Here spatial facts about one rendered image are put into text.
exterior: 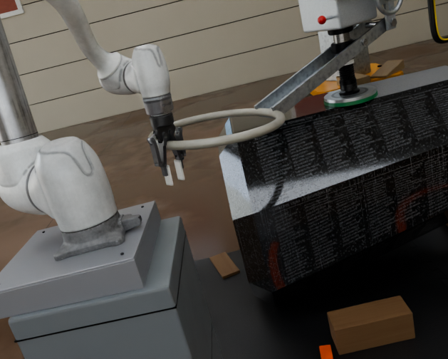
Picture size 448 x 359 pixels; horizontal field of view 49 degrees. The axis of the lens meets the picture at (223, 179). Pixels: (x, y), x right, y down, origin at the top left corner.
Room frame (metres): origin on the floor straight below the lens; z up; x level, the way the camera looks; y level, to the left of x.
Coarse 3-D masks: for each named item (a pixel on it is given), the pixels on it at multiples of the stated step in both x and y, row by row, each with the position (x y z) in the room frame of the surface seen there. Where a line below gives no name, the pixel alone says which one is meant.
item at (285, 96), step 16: (352, 32) 2.07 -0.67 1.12; (368, 32) 1.97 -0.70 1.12; (384, 32) 2.01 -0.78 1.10; (352, 48) 1.92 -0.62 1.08; (320, 64) 1.98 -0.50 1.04; (336, 64) 1.88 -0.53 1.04; (288, 80) 1.91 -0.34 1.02; (304, 80) 1.94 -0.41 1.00; (320, 80) 1.84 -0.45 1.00; (272, 96) 1.86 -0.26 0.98; (288, 96) 1.76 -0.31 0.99; (304, 96) 1.80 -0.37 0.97
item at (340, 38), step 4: (348, 32) 1.96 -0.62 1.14; (336, 36) 1.96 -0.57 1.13; (340, 36) 1.95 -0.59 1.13; (344, 36) 1.95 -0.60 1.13; (348, 36) 1.96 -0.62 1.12; (336, 40) 1.96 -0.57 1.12; (340, 40) 1.95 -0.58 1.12; (344, 40) 1.95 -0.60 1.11; (348, 40) 1.95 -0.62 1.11; (352, 40) 1.95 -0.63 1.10; (332, 44) 1.98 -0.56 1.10; (336, 44) 1.95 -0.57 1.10; (340, 44) 1.94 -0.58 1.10; (344, 44) 1.93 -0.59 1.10; (348, 44) 1.94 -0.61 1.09; (332, 48) 1.97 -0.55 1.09; (336, 48) 1.95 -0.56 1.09; (340, 48) 1.94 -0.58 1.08; (344, 48) 1.94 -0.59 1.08; (332, 52) 1.98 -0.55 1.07; (336, 52) 1.95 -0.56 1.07
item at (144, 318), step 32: (160, 224) 1.34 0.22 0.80; (160, 256) 1.13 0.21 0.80; (192, 256) 1.37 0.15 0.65; (160, 288) 0.98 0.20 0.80; (192, 288) 1.22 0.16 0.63; (32, 320) 1.00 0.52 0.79; (64, 320) 1.00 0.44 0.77; (96, 320) 0.99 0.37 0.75; (128, 320) 0.99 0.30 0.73; (160, 320) 0.98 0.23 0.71; (192, 320) 1.10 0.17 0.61; (32, 352) 1.01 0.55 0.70; (64, 352) 1.00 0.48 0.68; (96, 352) 1.00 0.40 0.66; (128, 352) 0.99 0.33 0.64; (160, 352) 0.99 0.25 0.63; (192, 352) 1.00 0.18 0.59
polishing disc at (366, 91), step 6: (336, 90) 2.07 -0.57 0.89; (360, 90) 1.96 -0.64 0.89; (366, 90) 1.94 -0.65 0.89; (372, 90) 1.92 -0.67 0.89; (324, 96) 2.02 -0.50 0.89; (330, 96) 1.99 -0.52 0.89; (336, 96) 1.97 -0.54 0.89; (342, 96) 1.95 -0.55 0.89; (348, 96) 1.92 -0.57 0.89; (354, 96) 1.90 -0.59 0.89; (360, 96) 1.87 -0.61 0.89; (366, 96) 1.88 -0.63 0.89; (330, 102) 1.93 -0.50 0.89; (336, 102) 1.91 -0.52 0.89; (342, 102) 1.89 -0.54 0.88
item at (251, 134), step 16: (224, 112) 1.90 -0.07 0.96; (240, 112) 1.87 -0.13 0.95; (256, 112) 1.82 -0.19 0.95; (272, 112) 1.74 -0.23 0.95; (256, 128) 1.48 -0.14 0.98; (272, 128) 1.51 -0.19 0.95; (176, 144) 1.49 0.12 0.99; (192, 144) 1.46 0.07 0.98; (208, 144) 1.45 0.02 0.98; (224, 144) 1.44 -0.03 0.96
